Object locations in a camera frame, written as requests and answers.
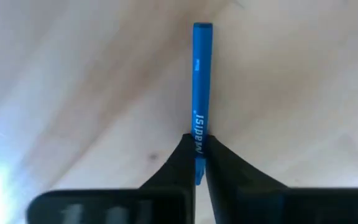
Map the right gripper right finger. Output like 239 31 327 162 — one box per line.
204 133 358 224

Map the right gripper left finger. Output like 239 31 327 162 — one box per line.
25 133 196 224

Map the blue crayon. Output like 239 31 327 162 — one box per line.
191 22 214 187

